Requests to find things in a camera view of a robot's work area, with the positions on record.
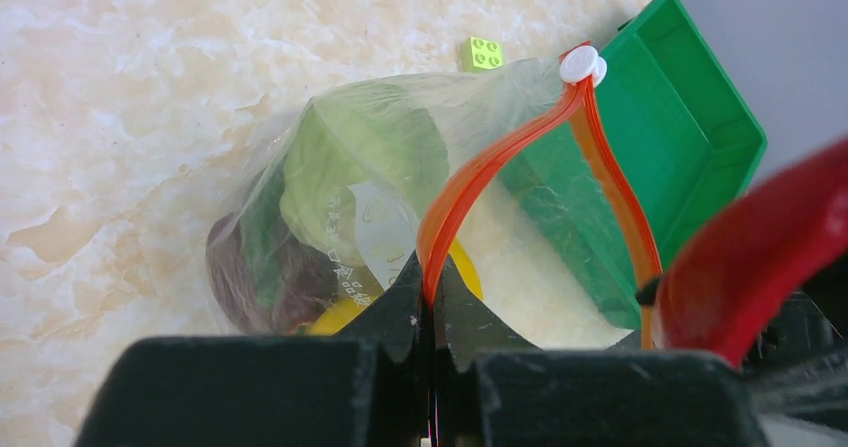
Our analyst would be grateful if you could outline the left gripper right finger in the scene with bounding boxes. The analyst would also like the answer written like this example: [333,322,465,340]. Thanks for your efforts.
[433,264,767,446]

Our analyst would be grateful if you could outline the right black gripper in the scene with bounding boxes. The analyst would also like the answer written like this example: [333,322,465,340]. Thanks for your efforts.
[742,258,847,431]

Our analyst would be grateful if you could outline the red chili pepper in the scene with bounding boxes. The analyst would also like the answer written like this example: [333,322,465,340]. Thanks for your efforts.
[651,140,847,366]

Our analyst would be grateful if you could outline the green cabbage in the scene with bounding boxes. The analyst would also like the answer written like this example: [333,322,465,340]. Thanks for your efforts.
[279,81,449,267]

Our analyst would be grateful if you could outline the light green lego brick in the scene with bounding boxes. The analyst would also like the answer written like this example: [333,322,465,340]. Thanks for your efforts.
[460,36,504,73]

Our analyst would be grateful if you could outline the green plastic tray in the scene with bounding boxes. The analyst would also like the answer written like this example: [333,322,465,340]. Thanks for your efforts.
[499,0,767,329]

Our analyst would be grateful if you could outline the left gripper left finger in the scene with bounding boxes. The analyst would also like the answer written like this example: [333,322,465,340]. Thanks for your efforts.
[76,258,427,446]

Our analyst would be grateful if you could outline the clear zip bag orange zipper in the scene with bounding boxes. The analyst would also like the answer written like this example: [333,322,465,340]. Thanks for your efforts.
[223,44,661,331]

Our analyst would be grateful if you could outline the dark red apple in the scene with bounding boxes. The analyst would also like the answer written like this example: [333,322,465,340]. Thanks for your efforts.
[206,213,359,335]

